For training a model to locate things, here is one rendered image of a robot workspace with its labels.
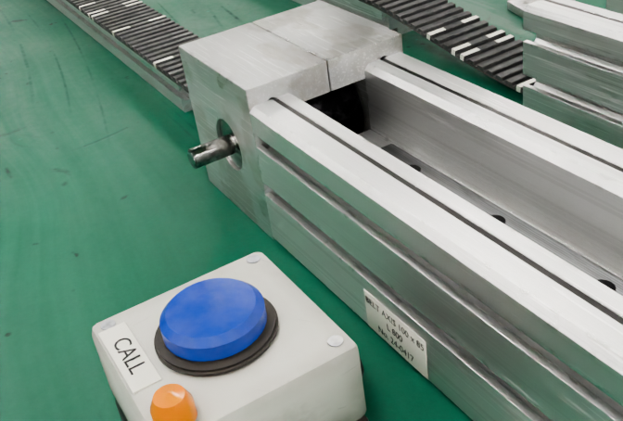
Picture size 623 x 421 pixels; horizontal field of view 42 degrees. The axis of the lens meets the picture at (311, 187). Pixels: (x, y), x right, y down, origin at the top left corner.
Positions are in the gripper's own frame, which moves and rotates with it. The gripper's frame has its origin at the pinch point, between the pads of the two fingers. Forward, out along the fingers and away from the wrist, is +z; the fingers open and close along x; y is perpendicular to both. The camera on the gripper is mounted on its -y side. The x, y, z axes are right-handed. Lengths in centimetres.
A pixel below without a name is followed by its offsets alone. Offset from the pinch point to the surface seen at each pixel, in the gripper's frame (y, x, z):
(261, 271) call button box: -27.1, 29.0, -0.1
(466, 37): -6.3, 0.6, 3.8
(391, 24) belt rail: 2.7, 1.4, 4.7
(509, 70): -12.0, 1.5, 4.6
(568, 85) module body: -21.2, 5.2, 1.6
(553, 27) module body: -19.9, 5.2, -1.8
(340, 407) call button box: -33.4, 29.5, 2.4
